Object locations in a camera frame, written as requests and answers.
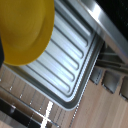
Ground yellow plastic dish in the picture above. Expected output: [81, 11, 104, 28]
[0, 0, 56, 67]

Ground black wire dish rack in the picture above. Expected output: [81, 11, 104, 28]
[0, 75, 69, 128]

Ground ribbed metal drain tray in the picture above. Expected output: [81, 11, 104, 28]
[3, 0, 105, 111]

